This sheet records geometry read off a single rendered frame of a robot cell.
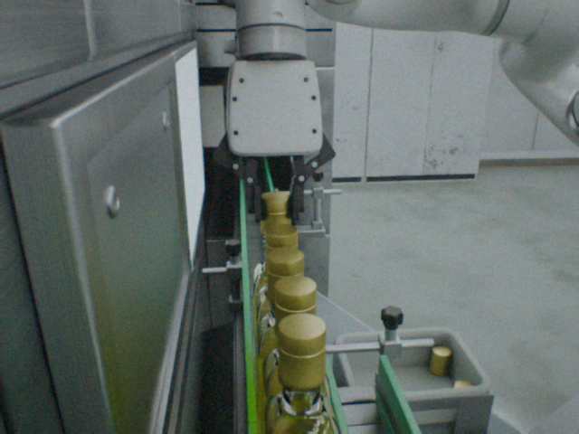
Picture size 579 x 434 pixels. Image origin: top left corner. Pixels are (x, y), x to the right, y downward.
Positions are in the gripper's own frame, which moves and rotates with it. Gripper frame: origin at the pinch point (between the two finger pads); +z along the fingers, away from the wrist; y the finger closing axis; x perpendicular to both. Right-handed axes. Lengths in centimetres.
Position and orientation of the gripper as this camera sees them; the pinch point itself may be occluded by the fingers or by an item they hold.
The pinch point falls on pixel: (276, 202)
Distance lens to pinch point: 56.7
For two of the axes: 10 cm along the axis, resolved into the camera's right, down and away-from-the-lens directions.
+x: -0.9, -1.2, 9.9
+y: 10.0, -0.4, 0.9
